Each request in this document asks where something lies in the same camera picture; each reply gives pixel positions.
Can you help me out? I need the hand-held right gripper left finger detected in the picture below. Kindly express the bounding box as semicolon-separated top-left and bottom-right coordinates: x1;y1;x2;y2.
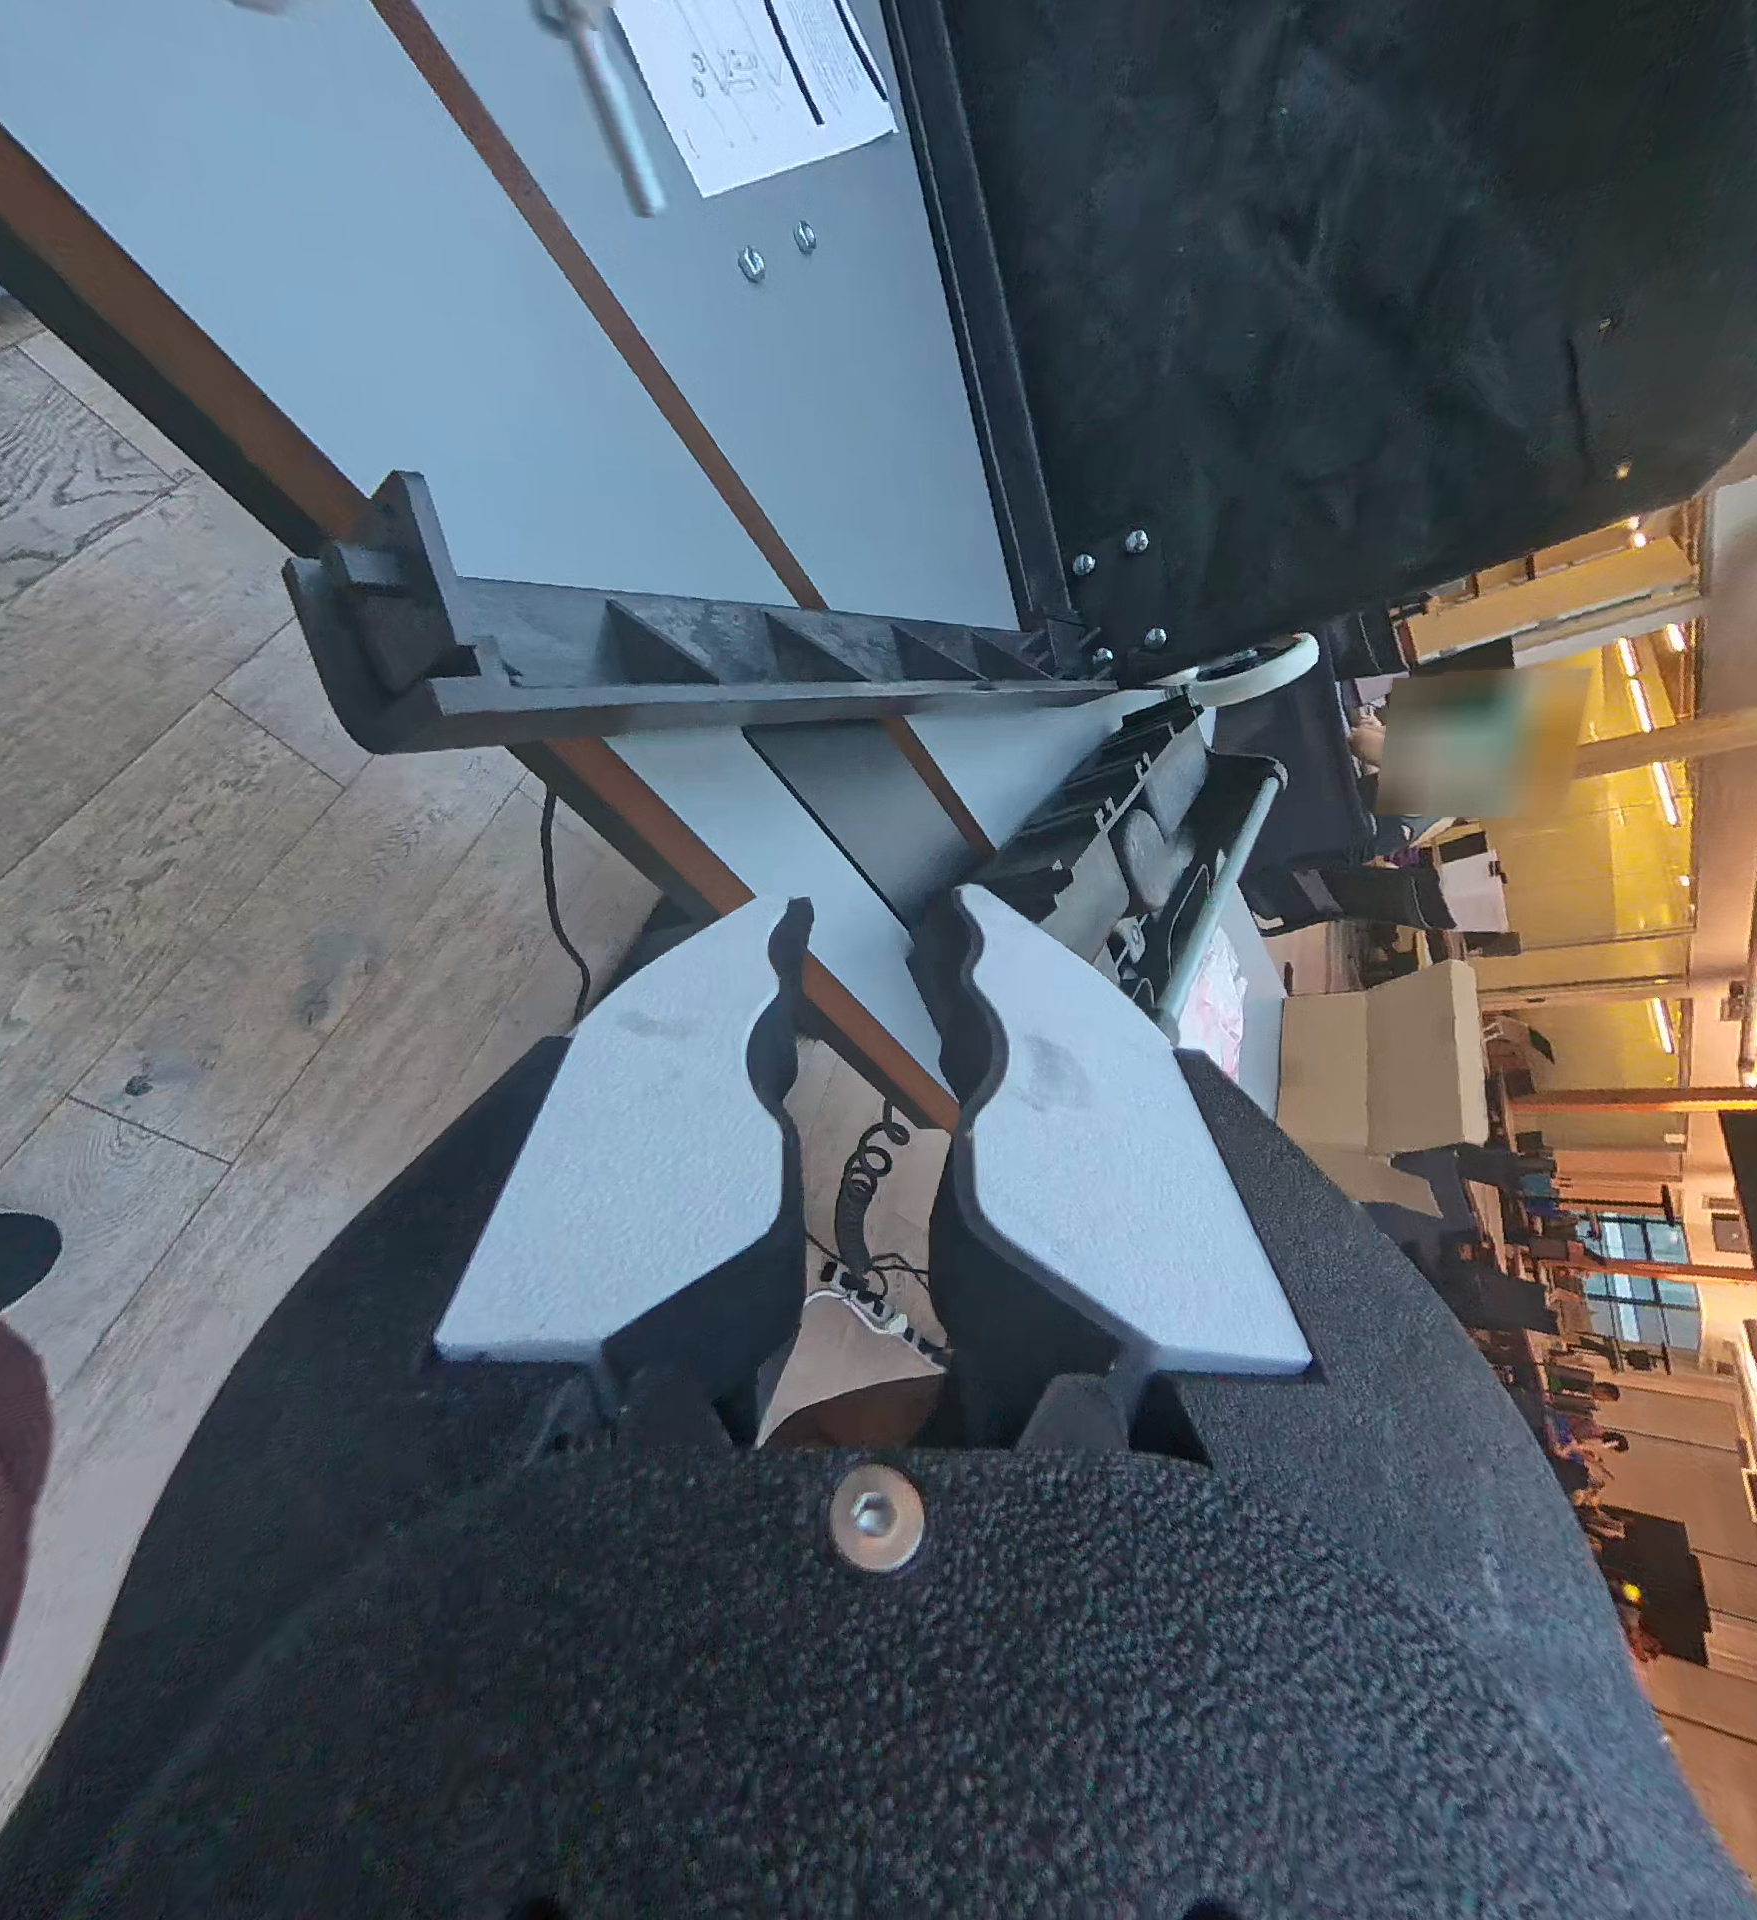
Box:
437;897;818;1403

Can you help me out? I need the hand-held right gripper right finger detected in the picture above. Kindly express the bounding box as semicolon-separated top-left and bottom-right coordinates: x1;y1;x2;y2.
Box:
913;886;1316;1420

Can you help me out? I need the black plastic cart leg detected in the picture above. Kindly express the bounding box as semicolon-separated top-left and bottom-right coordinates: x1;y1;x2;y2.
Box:
285;471;1129;755

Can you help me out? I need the black plastic cart shelf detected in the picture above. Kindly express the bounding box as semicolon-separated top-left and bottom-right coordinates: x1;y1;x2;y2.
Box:
886;0;1757;684

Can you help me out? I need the metal bolt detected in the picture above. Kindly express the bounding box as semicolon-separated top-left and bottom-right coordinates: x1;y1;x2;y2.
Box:
532;0;670;219

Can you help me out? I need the clear plastic bag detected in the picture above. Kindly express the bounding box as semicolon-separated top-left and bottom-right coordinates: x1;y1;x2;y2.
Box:
1174;929;1255;1059

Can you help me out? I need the beige cardboard box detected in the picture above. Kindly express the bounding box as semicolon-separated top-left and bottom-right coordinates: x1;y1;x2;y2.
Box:
1276;959;1493;1159

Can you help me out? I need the white caster wheel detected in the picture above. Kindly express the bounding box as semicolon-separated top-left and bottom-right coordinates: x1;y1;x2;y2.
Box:
1156;633;1321;710

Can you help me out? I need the white instruction sheet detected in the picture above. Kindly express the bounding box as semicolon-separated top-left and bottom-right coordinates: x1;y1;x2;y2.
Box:
611;0;903;200

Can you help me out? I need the black coiled cable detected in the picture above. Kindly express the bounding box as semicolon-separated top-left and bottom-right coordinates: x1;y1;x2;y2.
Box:
803;1101;955;1359

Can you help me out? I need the black floor cable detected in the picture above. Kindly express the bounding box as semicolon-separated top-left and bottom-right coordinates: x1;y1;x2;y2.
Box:
536;793;595;1025

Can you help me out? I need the black cart tray metal handle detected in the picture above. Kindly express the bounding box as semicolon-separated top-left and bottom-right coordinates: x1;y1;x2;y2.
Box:
968;702;1290;1037

